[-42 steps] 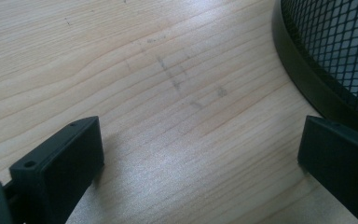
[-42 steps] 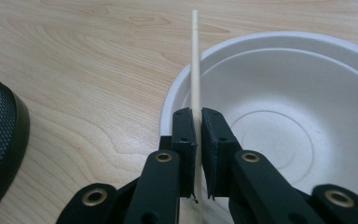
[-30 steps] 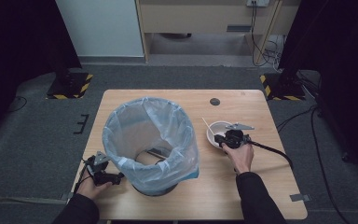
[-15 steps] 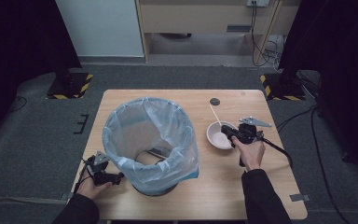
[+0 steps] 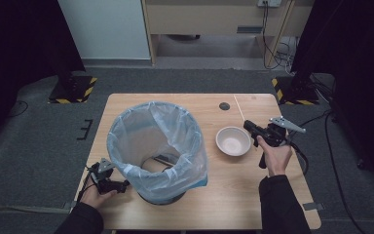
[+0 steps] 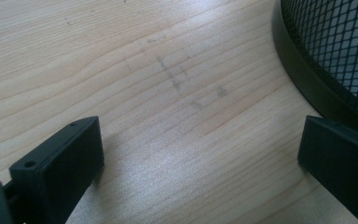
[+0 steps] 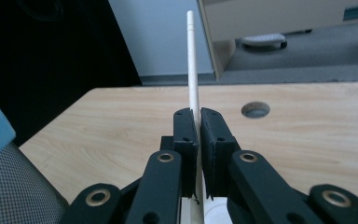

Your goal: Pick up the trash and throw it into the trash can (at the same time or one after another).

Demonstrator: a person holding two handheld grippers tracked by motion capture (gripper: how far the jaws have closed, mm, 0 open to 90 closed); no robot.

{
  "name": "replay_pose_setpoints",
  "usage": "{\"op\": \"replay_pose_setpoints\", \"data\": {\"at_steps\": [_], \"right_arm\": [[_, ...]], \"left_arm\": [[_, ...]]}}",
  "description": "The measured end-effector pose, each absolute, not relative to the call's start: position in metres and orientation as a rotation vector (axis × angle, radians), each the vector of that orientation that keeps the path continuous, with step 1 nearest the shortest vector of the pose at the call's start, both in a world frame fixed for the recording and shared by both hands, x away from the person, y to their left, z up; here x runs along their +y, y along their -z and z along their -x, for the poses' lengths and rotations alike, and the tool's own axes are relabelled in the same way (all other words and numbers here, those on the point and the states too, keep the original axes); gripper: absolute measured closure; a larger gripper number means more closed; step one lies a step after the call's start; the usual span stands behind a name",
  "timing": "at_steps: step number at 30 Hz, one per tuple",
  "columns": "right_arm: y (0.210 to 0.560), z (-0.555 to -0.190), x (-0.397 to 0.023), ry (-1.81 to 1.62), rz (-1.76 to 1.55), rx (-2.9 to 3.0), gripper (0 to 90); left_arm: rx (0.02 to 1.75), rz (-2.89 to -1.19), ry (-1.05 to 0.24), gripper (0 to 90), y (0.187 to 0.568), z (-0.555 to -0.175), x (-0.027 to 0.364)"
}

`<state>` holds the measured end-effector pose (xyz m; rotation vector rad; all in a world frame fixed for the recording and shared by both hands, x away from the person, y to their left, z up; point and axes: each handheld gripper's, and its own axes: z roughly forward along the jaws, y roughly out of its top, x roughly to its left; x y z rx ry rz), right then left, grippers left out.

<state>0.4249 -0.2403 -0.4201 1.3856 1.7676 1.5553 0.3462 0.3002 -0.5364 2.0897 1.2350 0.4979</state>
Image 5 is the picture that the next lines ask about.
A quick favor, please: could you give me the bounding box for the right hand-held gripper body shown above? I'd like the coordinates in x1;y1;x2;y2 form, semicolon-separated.
255;116;307;170

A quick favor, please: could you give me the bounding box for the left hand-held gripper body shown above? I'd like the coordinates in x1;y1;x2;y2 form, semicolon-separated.
87;158;120;195

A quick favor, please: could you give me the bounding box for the white paper bowl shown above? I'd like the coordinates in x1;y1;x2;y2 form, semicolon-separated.
215;126;252;157

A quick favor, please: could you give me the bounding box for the trash bin with blue bag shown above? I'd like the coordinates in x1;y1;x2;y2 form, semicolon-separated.
106;100;209;202

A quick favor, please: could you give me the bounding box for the person's right hand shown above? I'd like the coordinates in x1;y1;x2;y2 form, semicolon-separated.
255;135;293;177

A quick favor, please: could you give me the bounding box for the person's left hand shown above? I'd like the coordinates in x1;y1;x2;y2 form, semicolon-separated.
80;182;118;210

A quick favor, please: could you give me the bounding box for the black striped stand base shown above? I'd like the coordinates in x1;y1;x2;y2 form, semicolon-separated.
48;75;98;104
271;76;320;106

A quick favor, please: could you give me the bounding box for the grey tape strip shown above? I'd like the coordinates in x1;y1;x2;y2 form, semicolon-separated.
302;201;325;212

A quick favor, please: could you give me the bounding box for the black curtain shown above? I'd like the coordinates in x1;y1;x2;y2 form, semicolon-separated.
290;0;374;194
0;0;87;154

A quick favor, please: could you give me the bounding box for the light wooden cabinet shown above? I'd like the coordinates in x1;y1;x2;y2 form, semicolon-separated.
141;0;317;68

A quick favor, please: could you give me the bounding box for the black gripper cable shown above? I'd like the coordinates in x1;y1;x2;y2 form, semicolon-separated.
76;167;95;203
288;131;310;176

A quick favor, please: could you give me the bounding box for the long black floor cable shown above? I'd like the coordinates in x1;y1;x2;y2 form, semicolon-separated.
296;109;366;234

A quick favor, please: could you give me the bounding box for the white cable tangle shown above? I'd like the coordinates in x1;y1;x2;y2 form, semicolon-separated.
275;38;299;75

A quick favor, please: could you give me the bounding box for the black power cable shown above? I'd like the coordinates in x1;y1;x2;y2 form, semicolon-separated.
261;1;285;70

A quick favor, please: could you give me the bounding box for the short black floor cable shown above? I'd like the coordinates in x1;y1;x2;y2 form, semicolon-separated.
7;99;29;119

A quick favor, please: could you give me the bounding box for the grey wall power outlet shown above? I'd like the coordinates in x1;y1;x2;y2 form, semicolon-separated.
257;0;282;9

